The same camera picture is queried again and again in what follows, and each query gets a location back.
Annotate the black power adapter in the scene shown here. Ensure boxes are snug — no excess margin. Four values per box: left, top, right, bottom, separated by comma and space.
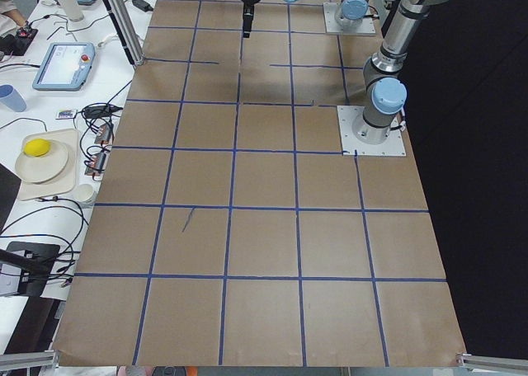
132, 0, 153, 12

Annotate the teach pendant tablet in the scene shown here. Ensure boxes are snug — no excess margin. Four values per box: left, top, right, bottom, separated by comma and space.
32, 42, 96, 92

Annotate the white paper cup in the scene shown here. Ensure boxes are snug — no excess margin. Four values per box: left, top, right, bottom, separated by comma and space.
72, 184, 97, 208

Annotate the yellow lemon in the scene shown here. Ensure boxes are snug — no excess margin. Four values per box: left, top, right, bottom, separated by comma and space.
23, 138, 51, 157

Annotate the beige tray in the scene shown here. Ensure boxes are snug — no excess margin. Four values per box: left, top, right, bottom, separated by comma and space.
15, 129, 80, 200

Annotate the blue plastic cup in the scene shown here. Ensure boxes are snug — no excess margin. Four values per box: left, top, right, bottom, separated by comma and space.
0, 84, 26, 112

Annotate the beige plate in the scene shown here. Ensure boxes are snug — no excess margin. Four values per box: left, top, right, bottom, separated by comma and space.
15, 141, 68, 183

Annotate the black box device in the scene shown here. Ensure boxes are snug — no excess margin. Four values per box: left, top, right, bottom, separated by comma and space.
1, 241, 60, 297

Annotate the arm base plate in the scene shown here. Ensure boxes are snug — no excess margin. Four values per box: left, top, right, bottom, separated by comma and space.
323, 2, 376, 36
337, 106, 406, 157

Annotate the aluminium frame post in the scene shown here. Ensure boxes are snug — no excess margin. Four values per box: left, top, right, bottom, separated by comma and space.
102, 0, 144, 66

